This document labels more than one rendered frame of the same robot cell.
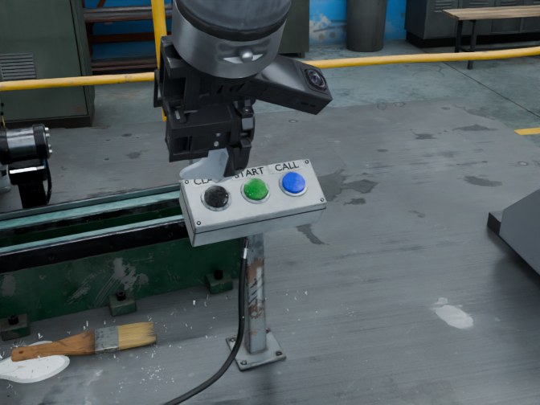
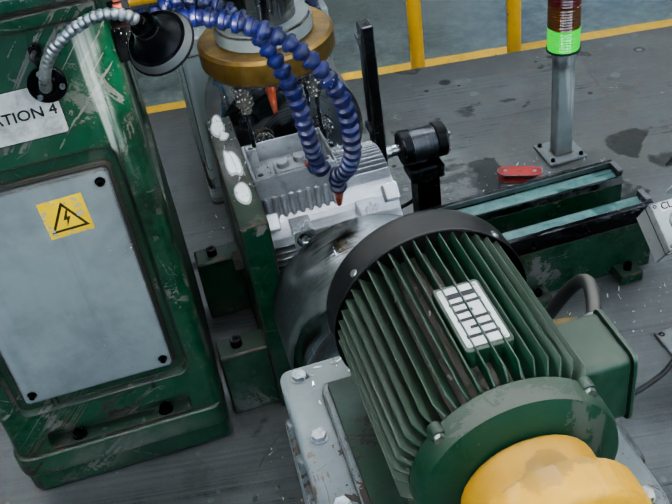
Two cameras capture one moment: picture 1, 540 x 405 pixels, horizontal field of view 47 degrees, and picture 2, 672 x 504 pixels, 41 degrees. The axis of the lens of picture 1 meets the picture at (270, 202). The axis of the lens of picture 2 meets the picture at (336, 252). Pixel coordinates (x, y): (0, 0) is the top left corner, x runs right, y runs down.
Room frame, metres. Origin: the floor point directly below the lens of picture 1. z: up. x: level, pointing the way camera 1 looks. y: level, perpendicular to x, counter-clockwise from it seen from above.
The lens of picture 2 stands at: (-0.31, 0.35, 1.83)
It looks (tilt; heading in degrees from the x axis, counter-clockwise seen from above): 38 degrees down; 11
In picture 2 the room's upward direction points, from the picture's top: 9 degrees counter-clockwise
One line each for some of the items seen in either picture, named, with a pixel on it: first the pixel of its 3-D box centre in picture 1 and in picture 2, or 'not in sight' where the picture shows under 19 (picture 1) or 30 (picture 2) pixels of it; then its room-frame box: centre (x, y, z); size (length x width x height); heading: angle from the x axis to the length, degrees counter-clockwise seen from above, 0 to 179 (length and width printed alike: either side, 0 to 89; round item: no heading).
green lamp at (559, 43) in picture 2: not in sight; (563, 37); (1.25, 0.15, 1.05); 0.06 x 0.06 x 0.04
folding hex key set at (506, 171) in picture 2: not in sight; (519, 174); (1.17, 0.24, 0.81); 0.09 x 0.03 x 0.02; 84
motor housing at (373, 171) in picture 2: not in sight; (326, 218); (0.78, 0.56, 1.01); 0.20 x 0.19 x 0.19; 110
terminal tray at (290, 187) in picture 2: not in sight; (291, 174); (0.77, 0.60, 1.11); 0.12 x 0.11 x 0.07; 110
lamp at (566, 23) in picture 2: not in sight; (564, 14); (1.25, 0.15, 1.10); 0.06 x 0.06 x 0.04
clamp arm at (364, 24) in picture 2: not in sight; (373, 97); (0.96, 0.48, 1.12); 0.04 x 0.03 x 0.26; 110
